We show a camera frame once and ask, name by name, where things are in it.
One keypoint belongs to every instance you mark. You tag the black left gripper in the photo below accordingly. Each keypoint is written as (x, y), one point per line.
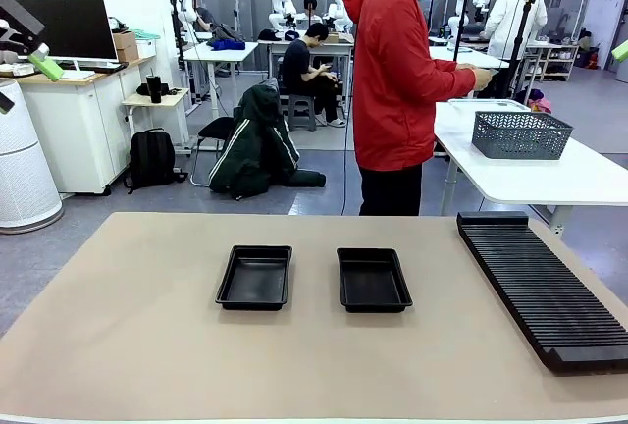
(10, 40)

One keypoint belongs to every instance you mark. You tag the black plastic ESD tray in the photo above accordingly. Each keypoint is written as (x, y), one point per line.
(373, 281)
(255, 279)

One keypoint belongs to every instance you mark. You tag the person's right hand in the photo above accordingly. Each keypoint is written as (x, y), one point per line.
(484, 79)

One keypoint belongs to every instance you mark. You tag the black computer monitor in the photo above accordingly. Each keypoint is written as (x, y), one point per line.
(68, 26)

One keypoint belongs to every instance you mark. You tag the metal storage shelf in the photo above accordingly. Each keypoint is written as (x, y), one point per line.
(554, 46)

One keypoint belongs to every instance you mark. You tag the black keyboard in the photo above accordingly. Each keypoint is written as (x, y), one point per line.
(93, 68)

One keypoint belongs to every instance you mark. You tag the pink bag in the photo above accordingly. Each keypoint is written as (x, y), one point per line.
(539, 100)

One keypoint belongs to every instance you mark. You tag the white cabinet desk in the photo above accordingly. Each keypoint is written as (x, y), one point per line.
(83, 124)

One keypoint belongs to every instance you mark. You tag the black tripod stand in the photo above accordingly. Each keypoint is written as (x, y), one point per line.
(529, 2)

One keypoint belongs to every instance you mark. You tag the brown cardboard box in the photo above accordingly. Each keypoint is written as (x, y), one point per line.
(125, 46)

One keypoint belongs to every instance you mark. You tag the person in white coat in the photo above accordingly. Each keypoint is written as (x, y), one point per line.
(505, 16)

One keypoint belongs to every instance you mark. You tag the grey plastic basket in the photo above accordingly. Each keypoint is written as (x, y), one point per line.
(520, 137)

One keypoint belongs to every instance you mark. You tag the white storage box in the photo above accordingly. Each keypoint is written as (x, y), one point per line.
(146, 47)

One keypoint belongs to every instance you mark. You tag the black tumbler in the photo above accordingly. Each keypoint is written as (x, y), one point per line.
(154, 88)

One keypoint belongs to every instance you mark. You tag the white plastic tray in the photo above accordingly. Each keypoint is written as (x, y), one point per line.
(486, 104)

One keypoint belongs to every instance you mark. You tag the white side table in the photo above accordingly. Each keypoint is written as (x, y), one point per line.
(539, 176)

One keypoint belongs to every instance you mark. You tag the small wooden side table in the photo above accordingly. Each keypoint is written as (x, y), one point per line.
(167, 100)

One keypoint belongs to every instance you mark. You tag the black backpack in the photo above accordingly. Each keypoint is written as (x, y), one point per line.
(152, 159)

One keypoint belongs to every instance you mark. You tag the black folding chair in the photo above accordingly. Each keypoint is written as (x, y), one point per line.
(216, 129)

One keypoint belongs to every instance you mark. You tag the blue cloth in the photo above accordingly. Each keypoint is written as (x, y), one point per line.
(228, 44)

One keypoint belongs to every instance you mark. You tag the white background table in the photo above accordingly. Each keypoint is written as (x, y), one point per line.
(230, 52)
(343, 44)

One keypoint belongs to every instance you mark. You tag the person in red jacket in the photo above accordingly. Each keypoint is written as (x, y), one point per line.
(397, 75)

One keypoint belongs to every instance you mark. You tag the black slotted PCB rack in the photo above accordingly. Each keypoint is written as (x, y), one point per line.
(544, 291)

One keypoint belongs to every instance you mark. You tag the black cap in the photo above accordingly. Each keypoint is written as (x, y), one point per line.
(269, 35)

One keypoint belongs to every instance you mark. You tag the dark green jacket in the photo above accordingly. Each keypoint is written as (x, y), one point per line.
(255, 149)

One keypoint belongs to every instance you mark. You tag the seated person in black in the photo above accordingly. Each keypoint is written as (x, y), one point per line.
(297, 66)

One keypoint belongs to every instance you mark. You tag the grey plastic stool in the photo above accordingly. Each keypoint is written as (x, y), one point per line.
(301, 112)

